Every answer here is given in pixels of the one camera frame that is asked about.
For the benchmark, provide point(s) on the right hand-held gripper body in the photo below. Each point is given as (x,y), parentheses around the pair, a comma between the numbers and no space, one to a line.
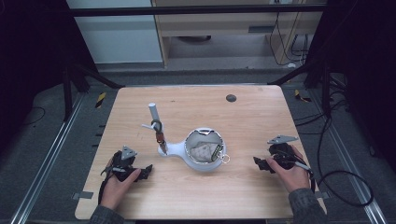
(285,155)

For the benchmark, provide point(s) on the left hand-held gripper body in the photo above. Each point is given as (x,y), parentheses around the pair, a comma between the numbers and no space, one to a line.
(123,169)

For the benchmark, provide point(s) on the white key stand with bowl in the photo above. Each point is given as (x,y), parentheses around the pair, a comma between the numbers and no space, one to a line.
(179,149)

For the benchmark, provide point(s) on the grey quilted pouch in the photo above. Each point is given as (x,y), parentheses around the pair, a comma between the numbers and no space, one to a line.
(202,152)

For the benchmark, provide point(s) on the person's left hand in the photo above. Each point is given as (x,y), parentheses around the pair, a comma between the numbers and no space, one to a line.
(116,189)

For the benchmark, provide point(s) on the person's right hand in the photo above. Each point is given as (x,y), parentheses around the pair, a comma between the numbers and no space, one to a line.
(294,180)

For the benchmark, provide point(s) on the yellow and black tape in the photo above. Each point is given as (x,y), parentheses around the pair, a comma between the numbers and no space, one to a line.
(301,97)
(100,100)

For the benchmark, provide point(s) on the round grey table grommet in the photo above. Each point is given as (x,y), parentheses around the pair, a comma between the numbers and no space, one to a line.
(231,98)

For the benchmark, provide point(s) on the black metal stand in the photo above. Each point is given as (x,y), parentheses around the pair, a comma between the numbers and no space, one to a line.
(325,90)
(67,93)

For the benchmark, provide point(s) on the dark curtain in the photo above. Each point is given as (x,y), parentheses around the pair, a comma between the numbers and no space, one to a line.
(367,62)
(31,46)

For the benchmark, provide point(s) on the white cabinet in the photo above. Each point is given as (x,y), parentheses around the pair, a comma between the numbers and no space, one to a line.
(118,40)

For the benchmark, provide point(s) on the light wooden desk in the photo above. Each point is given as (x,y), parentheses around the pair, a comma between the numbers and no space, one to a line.
(218,26)

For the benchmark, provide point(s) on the aluminium floor rail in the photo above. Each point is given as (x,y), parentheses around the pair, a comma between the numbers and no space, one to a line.
(348,161)
(46,161)

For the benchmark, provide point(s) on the black horizontal frame bar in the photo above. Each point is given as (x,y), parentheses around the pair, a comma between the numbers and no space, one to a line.
(186,10)

